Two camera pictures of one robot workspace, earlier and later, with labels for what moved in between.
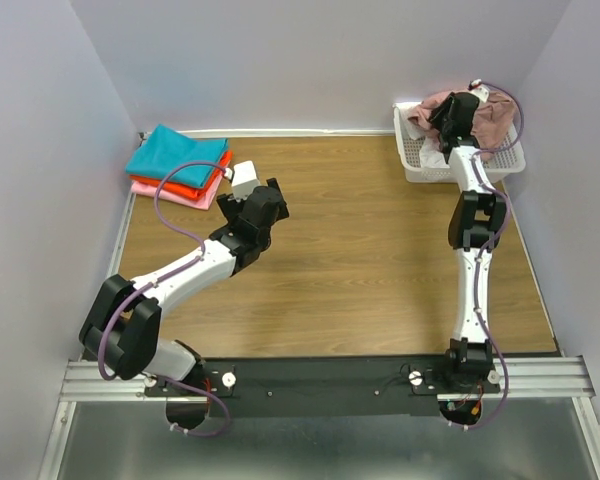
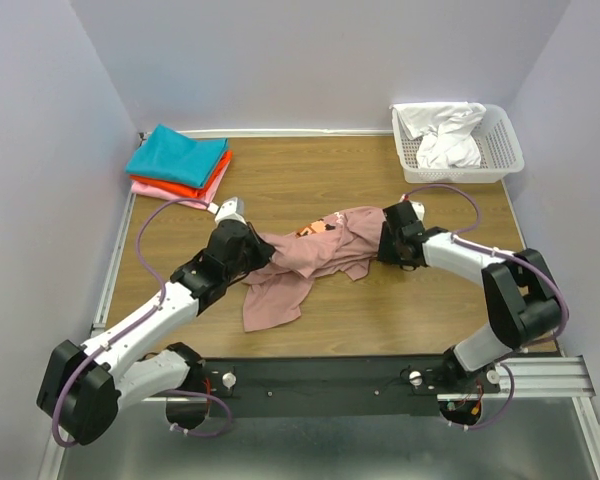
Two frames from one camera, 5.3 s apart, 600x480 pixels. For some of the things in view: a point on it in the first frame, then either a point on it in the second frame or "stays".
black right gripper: (443, 115) → (388, 240)
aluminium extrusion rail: (527, 378) stays
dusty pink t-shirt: (493, 121) → (345, 240)
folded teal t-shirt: (166, 147) stays
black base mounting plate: (274, 387) stays
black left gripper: (278, 198) → (256, 248)
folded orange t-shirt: (194, 192) stays
